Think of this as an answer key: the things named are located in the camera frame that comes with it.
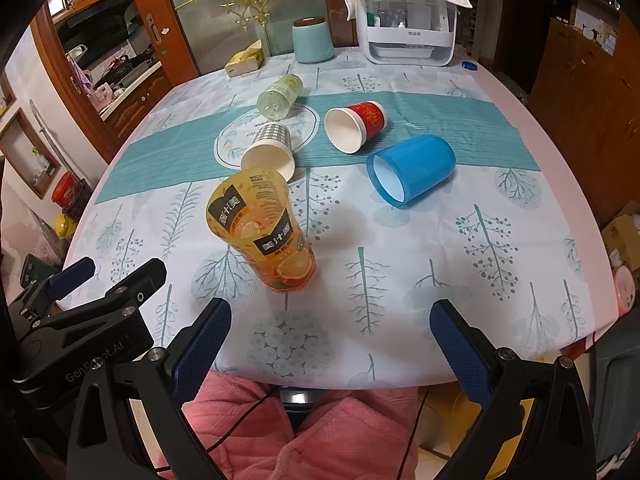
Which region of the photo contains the red paper cup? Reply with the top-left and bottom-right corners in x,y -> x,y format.
324,101 -> 389,155

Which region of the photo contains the cardboard box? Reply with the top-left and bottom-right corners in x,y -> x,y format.
600,211 -> 640,272

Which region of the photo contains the orange juice print plastic cup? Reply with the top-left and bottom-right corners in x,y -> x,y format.
206,167 -> 317,294

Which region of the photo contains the blue plastic cup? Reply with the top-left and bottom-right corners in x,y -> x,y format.
366,134 -> 456,209

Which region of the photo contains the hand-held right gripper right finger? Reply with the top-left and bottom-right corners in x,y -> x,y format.
430,298 -> 610,480

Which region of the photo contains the leaf print tablecloth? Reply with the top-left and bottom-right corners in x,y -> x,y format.
55,45 -> 599,392

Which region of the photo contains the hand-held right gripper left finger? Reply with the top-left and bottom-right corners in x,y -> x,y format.
67,297 -> 233,480

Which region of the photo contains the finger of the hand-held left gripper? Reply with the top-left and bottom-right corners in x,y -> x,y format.
62,258 -> 168,332
19,256 -> 97,322

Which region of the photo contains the black cable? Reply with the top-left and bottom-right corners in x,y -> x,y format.
150,387 -> 282,473

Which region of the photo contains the yellow tissue box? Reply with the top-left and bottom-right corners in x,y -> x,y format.
224,40 -> 265,77

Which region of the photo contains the white countertop appliance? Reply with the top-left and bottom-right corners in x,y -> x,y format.
356,0 -> 459,66

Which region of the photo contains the teal canister with brown lid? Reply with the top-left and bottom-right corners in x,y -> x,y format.
291,17 -> 335,65

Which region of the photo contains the pink fleece clothing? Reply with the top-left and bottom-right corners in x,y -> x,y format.
149,370 -> 427,480

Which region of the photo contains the pink stool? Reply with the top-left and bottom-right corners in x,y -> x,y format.
612,265 -> 640,317

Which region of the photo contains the green translucent plastic cup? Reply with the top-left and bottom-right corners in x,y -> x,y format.
256,74 -> 305,120

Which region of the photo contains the grey checked paper cup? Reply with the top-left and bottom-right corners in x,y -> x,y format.
240,121 -> 297,181

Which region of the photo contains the black range hood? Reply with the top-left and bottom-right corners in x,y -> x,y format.
54,1 -> 137,42

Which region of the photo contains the red bucket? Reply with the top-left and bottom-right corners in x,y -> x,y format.
51,170 -> 86,207

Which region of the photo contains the glass door with gold ornament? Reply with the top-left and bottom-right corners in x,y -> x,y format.
159,0 -> 327,77

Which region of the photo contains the wooden wall niche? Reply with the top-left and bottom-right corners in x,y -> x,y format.
0,107 -> 64,200

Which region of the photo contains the yellow round object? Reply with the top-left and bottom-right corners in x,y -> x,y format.
53,212 -> 79,239

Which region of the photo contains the wooden cabinet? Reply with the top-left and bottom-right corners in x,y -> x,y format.
529,16 -> 640,232

